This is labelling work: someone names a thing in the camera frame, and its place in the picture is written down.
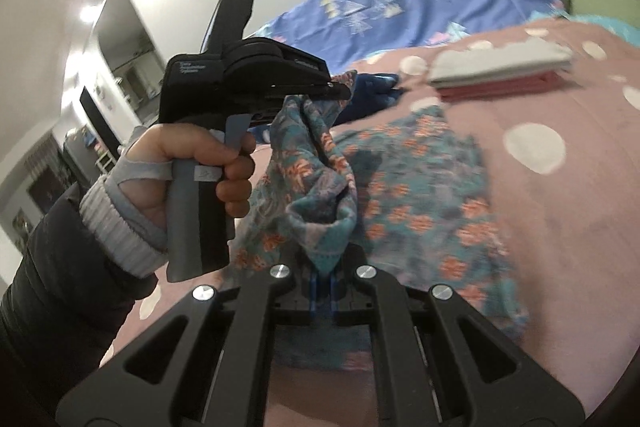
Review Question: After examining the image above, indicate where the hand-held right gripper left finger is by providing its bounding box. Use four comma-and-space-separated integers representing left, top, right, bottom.
57, 264, 323, 427

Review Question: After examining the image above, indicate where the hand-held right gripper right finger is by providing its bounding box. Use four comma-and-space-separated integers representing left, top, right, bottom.
325, 264, 586, 427

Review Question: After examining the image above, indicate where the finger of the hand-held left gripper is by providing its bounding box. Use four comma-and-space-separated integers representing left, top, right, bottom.
222, 38, 352, 105

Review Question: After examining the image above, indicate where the teal floral garment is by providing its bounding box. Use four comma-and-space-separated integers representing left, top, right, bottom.
227, 69, 531, 373

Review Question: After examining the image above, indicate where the person's left forearm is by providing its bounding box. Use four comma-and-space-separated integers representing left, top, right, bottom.
0, 177, 171, 408

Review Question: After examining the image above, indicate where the person's left hand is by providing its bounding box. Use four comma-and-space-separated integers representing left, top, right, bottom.
117, 124, 257, 249

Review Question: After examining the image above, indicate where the navy star plush cloth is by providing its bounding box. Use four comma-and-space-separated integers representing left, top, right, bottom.
332, 69, 406, 125

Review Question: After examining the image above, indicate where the cream folded cloth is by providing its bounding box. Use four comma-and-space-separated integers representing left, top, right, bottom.
429, 38, 575, 88

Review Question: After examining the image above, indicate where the pink folded cloth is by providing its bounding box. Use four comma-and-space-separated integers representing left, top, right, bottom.
436, 71, 566, 104

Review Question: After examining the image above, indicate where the pink polka dot blanket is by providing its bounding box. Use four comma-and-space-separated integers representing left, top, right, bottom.
97, 14, 640, 427

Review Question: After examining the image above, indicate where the teal cloth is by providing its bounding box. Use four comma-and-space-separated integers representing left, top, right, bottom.
569, 13, 640, 38

